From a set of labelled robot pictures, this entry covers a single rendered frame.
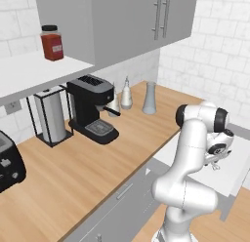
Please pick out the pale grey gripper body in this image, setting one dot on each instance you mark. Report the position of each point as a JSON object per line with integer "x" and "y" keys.
{"x": 217, "y": 158}

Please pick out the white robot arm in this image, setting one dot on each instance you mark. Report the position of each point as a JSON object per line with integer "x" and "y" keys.
{"x": 187, "y": 161}

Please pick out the open grey drawer white inside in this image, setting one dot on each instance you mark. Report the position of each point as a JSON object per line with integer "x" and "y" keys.
{"x": 228, "y": 168}

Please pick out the grey closed drawer front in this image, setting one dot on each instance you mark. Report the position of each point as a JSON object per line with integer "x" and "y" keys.
{"x": 114, "y": 207}

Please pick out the grey flared vase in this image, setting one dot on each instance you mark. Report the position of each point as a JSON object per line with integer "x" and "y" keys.
{"x": 149, "y": 99}

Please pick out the white pointed bottle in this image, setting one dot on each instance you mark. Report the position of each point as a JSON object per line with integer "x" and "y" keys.
{"x": 126, "y": 95}

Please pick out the grey base cupboard door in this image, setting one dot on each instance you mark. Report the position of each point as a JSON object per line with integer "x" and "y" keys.
{"x": 114, "y": 234}

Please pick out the black coffee machine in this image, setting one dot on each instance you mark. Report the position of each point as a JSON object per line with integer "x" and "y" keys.
{"x": 92, "y": 106}

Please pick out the white paper towel roll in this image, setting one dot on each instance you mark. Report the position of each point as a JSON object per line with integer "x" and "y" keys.
{"x": 53, "y": 117}

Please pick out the red spice jar black lid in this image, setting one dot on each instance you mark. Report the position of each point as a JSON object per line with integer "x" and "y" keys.
{"x": 52, "y": 44}

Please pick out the black toaster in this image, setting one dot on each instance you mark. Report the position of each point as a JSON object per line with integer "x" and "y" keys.
{"x": 9, "y": 164}

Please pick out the grey wall cupboard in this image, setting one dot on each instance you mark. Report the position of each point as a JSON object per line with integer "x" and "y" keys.
{"x": 65, "y": 21}

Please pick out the white wall shelf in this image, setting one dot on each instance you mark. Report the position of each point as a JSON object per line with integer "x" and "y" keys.
{"x": 29, "y": 73}

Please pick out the grey wall socket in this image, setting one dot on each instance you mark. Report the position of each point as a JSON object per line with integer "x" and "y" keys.
{"x": 13, "y": 106}

